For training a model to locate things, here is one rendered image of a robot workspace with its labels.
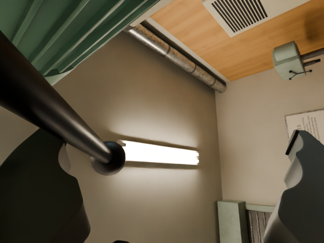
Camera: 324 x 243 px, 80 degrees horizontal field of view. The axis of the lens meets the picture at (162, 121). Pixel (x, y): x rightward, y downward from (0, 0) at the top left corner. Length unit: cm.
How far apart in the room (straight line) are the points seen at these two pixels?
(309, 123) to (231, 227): 167
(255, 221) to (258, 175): 60
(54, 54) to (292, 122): 302
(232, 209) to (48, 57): 294
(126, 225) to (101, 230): 25
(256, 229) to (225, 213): 44
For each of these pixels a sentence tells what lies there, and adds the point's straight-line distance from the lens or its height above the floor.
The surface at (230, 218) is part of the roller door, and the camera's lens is 306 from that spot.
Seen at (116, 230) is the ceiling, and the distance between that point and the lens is 188.
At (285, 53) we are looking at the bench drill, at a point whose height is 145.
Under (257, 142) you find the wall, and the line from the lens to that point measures 317.
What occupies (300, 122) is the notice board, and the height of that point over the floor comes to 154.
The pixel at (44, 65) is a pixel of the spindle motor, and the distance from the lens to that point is 20.
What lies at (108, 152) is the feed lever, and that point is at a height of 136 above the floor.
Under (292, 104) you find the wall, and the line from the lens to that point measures 317.
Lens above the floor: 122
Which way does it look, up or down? 41 degrees up
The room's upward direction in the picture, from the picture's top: 103 degrees counter-clockwise
